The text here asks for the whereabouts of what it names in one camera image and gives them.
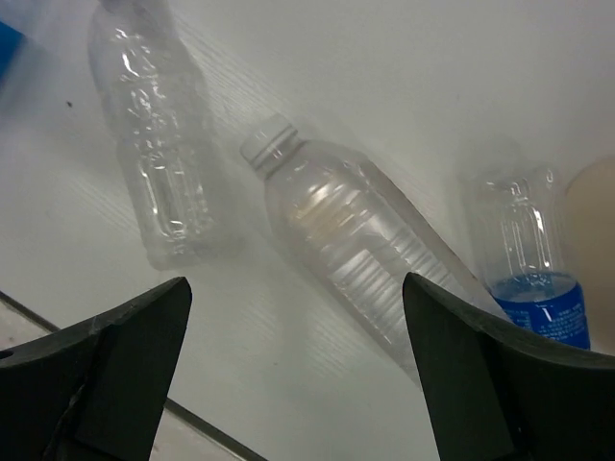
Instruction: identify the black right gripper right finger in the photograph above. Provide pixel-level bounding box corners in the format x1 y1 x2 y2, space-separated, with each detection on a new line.
403 274 614 460

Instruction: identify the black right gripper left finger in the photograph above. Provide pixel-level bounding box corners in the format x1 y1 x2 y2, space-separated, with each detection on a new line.
1 278 192 460

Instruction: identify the clear white-capped plastic bottle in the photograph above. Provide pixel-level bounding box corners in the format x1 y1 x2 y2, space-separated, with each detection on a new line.
240 114 505 381

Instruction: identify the clear unlabelled plastic bottle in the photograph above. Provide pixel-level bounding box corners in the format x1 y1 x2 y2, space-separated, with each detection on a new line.
87 1 240 270

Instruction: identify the blue-labelled bottle blue cap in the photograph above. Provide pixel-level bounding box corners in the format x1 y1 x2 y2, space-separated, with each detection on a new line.
0 22 25 85

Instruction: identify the cream plastic bin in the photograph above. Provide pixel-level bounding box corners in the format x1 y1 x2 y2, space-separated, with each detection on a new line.
562 156 614 355

